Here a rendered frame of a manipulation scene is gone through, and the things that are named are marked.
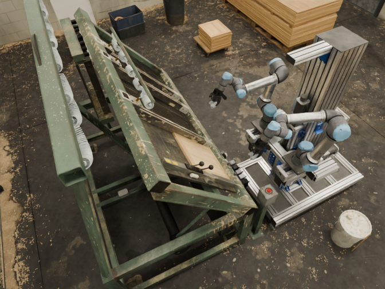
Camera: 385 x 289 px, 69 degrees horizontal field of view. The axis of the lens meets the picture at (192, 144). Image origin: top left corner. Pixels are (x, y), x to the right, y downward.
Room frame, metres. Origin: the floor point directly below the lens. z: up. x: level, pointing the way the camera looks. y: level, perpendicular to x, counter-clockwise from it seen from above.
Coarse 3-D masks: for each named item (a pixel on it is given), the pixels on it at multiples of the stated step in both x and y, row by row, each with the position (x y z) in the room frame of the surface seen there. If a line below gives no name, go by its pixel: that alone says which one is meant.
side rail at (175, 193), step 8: (176, 184) 0.89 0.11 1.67; (152, 192) 0.82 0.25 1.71; (168, 192) 0.81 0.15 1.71; (176, 192) 0.83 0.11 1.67; (184, 192) 0.85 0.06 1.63; (192, 192) 0.88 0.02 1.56; (200, 192) 0.92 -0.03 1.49; (208, 192) 0.96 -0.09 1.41; (160, 200) 0.79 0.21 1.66; (168, 200) 0.81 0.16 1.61; (176, 200) 0.83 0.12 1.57; (184, 200) 0.85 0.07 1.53; (192, 200) 0.87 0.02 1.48; (200, 200) 0.89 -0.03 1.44; (208, 200) 0.91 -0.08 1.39; (216, 200) 0.93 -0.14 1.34; (224, 200) 0.96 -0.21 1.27; (232, 200) 1.01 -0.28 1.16; (240, 200) 1.07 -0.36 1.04; (208, 208) 0.91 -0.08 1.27; (216, 208) 0.94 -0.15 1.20; (224, 208) 0.96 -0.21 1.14; (232, 208) 0.99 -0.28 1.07; (240, 208) 1.03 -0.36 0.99; (248, 208) 1.06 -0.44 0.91
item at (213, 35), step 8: (208, 24) 5.07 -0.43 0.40; (216, 24) 5.05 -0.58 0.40; (200, 32) 5.00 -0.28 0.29; (208, 32) 4.78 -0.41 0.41; (216, 32) 4.77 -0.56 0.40; (224, 32) 4.74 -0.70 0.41; (200, 40) 4.99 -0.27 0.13; (208, 40) 4.71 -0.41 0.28; (216, 40) 4.64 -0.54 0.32; (224, 40) 4.71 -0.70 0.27; (208, 48) 4.70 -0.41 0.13; (216, 48) 4.65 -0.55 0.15; (224, 48) 4.78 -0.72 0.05; (208, 56) 4.62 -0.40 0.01
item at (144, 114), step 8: (128, 96) 1.53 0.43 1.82; (136, 104) 1.49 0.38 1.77; (144, 112) 1.53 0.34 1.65; (152, 112) 1.60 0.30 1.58; (144, 120) 1.52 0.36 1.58; (152, 120) 1.55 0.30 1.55; (160, 120) 1.57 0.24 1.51; (168, 120) 1.64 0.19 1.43; (168, 128) 1.59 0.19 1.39; (176, 128) 1.62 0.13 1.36; (184, 128) 1.69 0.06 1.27; (184, 136) 1.64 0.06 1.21; (192, 136) 1.67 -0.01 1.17; (200, 136) 1.74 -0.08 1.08; (208, 144) 1.73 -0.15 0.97
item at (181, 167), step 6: (162, 162) 1.08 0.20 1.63; (168, 162) 1.08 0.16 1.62; (174, 168) 1.09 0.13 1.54; (180, 168) 1.10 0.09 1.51; (186, 168) 1.13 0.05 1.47; (198, 174) 1.16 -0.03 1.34; (204, 174) 1.17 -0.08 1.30; (210, 174) 1.22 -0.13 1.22; (216, 180) 1.22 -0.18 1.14; (222, 180) 1.24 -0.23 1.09; (228, 180) 1.29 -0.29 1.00
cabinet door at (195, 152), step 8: (176, 136) 1.55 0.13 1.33; (184, 144) 1.50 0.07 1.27; (192, 144) 1.60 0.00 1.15; (200, 144) 1.68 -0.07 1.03; (184, 152) 1.38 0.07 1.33; (192, 152) 1.46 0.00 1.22; (200, 152) 1.54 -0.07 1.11; (208, 152) 1.64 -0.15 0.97; (192, 160) 1.32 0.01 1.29; (200, 160) 1.40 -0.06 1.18; (208, 160) 1.48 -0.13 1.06; (216, 160) 1.57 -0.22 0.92; (216, 168) 1.42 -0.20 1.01; (224, 176) 1.36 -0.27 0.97
